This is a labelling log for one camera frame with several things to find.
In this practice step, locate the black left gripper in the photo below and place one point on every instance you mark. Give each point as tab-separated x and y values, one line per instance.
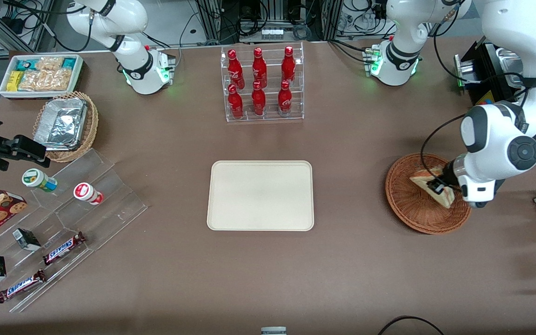
448	171

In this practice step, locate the triangular sandwich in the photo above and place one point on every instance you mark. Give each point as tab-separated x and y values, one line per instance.
420	177

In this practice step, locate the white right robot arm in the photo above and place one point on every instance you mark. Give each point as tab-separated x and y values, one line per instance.
128	18

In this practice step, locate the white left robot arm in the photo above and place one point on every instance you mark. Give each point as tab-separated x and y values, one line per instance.
500	139

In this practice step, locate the round brown wicker basket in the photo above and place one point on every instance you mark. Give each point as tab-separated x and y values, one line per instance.
407	207

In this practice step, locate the aluminium foil tray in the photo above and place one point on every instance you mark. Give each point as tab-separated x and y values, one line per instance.
61	123

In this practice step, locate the light wicker basket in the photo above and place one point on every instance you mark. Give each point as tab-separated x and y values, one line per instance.
90	125

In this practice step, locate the cream rectangular tray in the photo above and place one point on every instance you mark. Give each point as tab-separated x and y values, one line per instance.
258	195

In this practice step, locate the green lid yogurt cup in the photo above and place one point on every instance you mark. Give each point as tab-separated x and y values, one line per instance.
37	179

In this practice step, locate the white rectangular snack bin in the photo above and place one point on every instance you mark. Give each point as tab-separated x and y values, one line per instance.
40	94

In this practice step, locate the yellow snack packet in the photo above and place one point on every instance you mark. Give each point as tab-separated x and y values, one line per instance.
14	80

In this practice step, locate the large clear cracker bag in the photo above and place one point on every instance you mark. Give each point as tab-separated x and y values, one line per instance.
47	80

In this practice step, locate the red lid yogurt cup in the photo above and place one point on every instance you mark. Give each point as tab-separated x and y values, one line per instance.
87	193

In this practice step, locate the teal snack packet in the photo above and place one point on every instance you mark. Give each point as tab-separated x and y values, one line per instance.
69	63
25	64

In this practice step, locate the small clear cracker bag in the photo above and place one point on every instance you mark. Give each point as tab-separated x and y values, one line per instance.
49	63

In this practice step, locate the snickers bar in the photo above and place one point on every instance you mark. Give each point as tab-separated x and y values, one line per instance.
21	286
63	249

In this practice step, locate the clear acrylic stepped stand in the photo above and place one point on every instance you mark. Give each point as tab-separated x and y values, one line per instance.
110	204

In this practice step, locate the black sealing machine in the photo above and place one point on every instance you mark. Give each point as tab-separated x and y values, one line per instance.
484	70

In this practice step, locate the steel pan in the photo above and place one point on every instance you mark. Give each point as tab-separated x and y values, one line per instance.
510	58

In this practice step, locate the red cola bottle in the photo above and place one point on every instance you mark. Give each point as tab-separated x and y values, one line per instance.
235	70
259	69
258	102
288	66
285	100
235	104

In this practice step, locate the clear acrylic bottle rack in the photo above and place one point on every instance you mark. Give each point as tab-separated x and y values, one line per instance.
271	111

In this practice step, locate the white power strip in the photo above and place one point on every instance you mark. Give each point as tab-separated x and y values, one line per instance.
272	34

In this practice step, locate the grey box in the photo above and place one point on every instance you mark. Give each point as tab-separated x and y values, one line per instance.
273	331

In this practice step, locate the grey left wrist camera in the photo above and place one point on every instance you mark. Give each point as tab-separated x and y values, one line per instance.
478	194

